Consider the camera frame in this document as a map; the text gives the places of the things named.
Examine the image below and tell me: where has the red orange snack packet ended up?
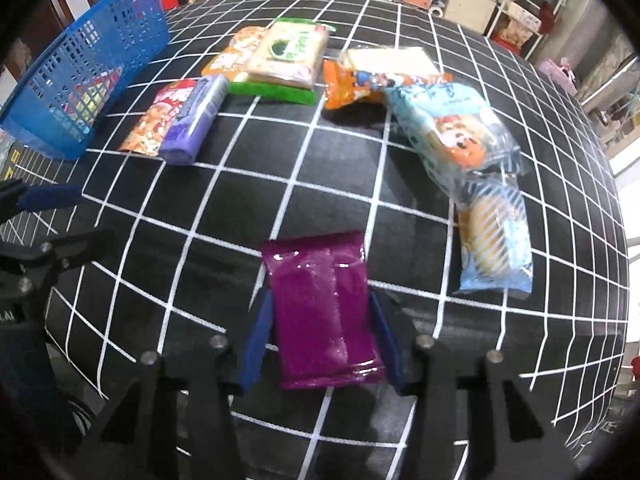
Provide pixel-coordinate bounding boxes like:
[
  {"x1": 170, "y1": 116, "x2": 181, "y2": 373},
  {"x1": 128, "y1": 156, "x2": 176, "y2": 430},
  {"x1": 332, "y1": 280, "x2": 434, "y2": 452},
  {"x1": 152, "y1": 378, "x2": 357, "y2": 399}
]
[{"x1": 118, "y1": 79, "x2": 201, "y2": 158}]

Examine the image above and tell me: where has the small light blue cake packet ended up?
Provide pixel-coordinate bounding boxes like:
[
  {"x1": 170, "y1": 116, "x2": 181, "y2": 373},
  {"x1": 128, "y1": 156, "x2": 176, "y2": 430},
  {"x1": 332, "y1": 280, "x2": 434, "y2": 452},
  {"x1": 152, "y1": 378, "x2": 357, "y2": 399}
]
[{"x1": 456, "y1": 177, "x2": 535, "y2": 295}]

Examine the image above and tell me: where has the large light blue snack bag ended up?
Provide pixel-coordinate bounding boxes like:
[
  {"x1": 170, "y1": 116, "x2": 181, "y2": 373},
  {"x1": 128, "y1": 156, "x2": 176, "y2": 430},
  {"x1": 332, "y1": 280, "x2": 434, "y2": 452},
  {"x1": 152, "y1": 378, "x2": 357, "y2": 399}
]
[{"x1": 384, "y1": 82, "x2": 523, "y2": 196}]

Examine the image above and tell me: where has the magenta snack packet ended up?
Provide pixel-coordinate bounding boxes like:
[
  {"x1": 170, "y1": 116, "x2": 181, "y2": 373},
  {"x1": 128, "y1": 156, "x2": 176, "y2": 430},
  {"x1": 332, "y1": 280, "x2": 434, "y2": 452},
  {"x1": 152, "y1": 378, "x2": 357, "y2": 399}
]
[{"x1": 261, "y1": 230, "x2": 387, "y2": 391}]

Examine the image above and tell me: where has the blue plastic basket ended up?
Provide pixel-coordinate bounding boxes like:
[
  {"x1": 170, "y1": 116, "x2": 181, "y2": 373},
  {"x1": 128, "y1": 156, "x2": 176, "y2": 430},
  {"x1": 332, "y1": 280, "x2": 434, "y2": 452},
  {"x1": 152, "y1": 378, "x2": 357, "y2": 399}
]
[{"x1": 0, "y1": 0, "x2": 171, "y2": 162}]

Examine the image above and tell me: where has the black white-grid cloth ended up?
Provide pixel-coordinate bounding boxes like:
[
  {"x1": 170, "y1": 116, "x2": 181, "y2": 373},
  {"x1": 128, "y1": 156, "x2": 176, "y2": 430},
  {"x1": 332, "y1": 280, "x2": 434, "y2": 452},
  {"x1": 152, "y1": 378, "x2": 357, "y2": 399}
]
[{"x1": 0, "y1": 0, "x2": 630, "y2": 480}]

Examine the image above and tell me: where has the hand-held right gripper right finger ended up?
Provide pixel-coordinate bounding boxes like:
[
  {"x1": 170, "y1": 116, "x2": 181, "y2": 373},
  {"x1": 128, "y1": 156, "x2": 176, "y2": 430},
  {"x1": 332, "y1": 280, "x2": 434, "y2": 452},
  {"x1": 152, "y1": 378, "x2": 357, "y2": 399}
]
[{"x1": 370, "y1": 291, "x2": 576, "y2": 480}]

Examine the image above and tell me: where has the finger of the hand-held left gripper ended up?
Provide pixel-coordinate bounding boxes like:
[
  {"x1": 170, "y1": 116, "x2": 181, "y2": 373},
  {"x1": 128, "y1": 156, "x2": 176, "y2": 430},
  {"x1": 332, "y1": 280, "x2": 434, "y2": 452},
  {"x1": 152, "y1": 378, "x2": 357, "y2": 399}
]
[
  {"x1": 0, "y1": 229, "x2": 117, "y2": 306},
  {"x1": 0, "y1": 179, "x2": 85, "y2": 223}
]

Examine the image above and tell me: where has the colourful snack packet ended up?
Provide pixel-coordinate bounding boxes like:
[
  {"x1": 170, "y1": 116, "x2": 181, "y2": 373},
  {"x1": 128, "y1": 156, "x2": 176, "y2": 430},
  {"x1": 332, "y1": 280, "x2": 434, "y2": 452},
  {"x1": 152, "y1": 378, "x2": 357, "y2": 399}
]
[{"x1": 57, "y1": 66, "x2": 123, "y2": 128}]

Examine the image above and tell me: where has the pink bag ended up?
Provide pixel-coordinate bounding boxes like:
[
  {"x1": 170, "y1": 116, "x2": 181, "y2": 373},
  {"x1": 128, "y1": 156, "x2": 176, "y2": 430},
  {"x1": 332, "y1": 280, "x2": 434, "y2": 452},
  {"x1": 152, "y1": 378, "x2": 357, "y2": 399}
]
[{"x1": 537, "y1": 56, "x2": 581, "y2": 98}]

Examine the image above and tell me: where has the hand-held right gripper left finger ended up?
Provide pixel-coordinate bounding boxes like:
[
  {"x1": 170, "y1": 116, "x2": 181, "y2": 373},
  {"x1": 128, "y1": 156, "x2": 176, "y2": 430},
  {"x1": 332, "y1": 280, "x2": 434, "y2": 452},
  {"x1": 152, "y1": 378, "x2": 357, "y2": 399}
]
[{"x1": 70, "y1": 290, "x2": 276, "y2": 480}]

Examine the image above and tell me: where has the white shelf rack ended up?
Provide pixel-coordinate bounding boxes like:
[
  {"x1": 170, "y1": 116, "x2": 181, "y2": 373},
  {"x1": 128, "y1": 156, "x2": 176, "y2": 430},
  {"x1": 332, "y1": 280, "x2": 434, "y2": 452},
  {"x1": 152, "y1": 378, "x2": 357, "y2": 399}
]
[{"x1": 485, "y1": 0, "x2": 571, "y2": 61}]

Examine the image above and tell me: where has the green cracker packet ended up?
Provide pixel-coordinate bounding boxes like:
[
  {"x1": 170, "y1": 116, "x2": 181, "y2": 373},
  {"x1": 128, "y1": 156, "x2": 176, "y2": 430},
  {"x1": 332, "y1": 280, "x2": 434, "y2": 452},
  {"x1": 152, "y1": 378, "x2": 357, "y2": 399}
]
[{"x1": 227, "y1": 17, "x2": 338, "y2": 107}]

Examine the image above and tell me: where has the yellow orange snack packet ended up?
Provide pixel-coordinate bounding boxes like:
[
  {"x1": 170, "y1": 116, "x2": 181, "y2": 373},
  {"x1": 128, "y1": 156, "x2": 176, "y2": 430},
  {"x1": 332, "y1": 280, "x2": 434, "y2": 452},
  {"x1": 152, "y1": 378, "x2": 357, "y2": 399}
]
[{"x1": 201, "y1": 26, "x2": 266, "y2": 81}]

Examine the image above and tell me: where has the clear cracker packet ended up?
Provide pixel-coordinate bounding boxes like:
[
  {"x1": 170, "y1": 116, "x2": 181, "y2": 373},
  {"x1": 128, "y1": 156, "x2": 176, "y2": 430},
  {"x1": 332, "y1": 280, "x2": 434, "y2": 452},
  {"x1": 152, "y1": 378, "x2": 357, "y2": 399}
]
[{"x1": 340, "y1": 46, "x2": 443, "y2": 78}]

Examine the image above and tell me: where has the violet snack packet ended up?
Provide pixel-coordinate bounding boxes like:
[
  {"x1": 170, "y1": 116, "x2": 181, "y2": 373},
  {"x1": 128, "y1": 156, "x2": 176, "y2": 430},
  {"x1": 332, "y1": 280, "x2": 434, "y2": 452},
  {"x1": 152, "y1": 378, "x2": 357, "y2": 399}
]
[{"x1": 159, "y1": 74, "x2": 231, "y2": 167}]

